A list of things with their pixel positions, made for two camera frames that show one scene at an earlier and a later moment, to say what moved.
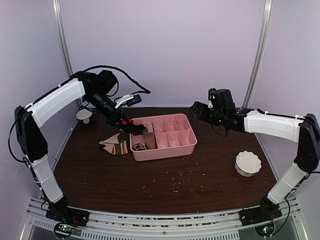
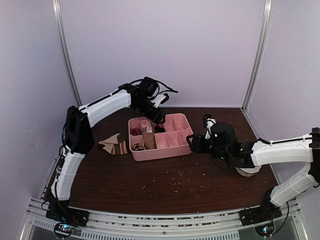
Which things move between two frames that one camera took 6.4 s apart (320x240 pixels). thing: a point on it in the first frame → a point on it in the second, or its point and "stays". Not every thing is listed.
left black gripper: x=114 y=119 → x=156 y=117
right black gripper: x=195 y=106 → x=197 y=146
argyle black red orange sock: x=133 y=126 → x=159 y=128
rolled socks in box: x=149 y=137 stays
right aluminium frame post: x=263 y=44 stays
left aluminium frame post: x=59 y=21 stays
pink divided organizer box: x=165 y=136 stays
